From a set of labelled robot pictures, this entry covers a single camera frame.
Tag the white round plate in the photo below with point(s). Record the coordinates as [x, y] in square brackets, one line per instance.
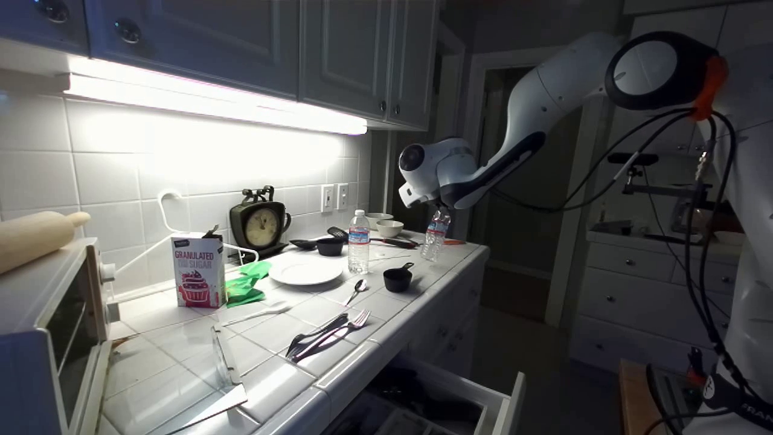
[304, 271]

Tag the blue upper cabinets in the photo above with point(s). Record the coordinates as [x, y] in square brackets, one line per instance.
[367, 58]

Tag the wooden rolling pin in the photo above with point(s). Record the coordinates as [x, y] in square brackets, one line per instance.
[30, 238]

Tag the white bowl left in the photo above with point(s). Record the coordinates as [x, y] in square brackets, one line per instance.
[390, 227]

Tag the metal tongs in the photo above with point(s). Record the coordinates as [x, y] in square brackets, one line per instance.
[228, 366]

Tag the pink white carton box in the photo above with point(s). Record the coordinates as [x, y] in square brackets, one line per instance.
[199, 271]

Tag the white wall outlet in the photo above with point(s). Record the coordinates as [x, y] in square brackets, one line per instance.
[326, 195]

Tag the black handled cutlery pair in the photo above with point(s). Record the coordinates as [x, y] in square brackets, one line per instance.
[307, 343]

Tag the green cloth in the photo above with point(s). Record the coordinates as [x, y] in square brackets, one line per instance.
[242, 286]

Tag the black vintage clock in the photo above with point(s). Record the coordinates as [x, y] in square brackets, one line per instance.
[258, 221]

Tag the small black cup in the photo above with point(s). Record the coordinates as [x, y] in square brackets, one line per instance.
[396, 279]

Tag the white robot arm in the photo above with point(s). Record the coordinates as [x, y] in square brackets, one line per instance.
[651, 71]

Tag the white toaster oven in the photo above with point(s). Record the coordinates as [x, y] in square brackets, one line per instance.
[54, 346]

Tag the black measuring cup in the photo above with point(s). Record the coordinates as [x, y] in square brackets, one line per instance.
[322, 244]

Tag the white dresser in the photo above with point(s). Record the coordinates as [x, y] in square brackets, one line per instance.
[633, 304]

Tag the silver spoon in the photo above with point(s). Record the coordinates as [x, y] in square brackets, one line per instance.
[360, 286]

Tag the under cabinet light bar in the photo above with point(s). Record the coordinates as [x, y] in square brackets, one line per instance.
[116, 83]

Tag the white open cutlery drawer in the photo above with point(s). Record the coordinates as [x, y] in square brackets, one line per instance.
[413, 397]

